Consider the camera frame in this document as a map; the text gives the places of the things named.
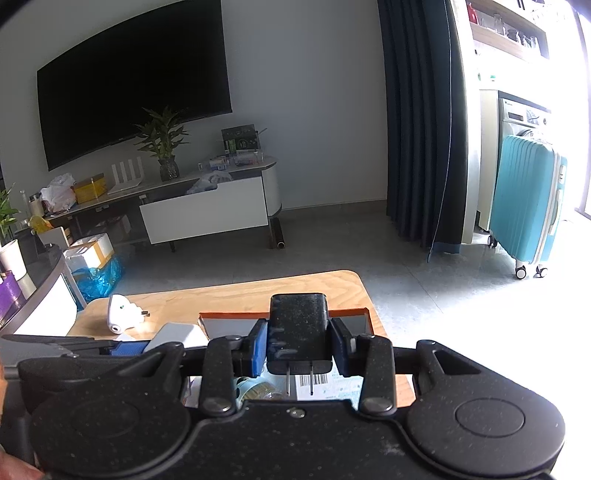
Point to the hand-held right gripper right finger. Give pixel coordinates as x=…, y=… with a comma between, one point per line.
x=340, y=350

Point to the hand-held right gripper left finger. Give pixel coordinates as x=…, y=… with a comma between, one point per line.
x=258, y=348

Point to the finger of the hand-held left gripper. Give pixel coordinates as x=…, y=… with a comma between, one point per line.
x=127, y=349

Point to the light blue toothpick jar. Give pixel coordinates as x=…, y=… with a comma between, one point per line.
x=258, y=391

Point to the orange-edged cardboard box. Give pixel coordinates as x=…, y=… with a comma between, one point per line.
x=221, y=325

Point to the black charger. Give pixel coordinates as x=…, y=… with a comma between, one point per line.
x=300, y=332

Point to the white charger with prongs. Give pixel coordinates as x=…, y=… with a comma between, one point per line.
x=178, y=334

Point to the teal cardboard package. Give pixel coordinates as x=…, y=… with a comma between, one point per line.
x=332, y=390

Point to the blue plastic bag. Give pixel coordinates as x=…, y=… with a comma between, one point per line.
x=99, y=281

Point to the white curved counter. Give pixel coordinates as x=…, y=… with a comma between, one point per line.
x=51, y=304

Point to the white and yellow carton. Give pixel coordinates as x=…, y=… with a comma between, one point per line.
x=92, y=251

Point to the black roll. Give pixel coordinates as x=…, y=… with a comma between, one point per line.
x=277, y=233

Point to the purple container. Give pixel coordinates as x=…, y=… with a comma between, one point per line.
x=11, y=295

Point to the plant in white pot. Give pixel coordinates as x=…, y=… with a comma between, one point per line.
x=11, y=258

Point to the white television cabinet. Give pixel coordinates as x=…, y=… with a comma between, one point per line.
x=203, y=212

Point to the yellow bag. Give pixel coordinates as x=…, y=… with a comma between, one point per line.
x=40, y=225

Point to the yellow box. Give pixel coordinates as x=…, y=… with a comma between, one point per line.
x=90, y=189

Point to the white plastic bag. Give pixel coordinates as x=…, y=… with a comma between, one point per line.
x=57, y=196

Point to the white router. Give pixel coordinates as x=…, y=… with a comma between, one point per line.
x=127, y=177

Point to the bluish crumpled bag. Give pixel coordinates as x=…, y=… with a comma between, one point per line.
x=210, y=182

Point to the tray of small items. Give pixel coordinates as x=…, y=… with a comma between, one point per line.
x=240, y=160

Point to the black and green box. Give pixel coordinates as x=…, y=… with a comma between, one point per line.
x=239, y=138

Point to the green plant in glass vase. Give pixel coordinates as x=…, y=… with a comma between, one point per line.
x=164, y=138

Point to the teal suitcase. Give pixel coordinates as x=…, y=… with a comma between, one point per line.
x=526, y=203

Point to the dark curtain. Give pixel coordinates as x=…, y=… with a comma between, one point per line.
x=415, y=124

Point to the black television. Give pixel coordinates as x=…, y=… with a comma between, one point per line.
x=134, y=101

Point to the white washing machine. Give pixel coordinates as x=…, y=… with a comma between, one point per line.
x=521, y=115

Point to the wall shelf with glassware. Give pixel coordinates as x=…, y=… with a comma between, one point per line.
x=508, y=44

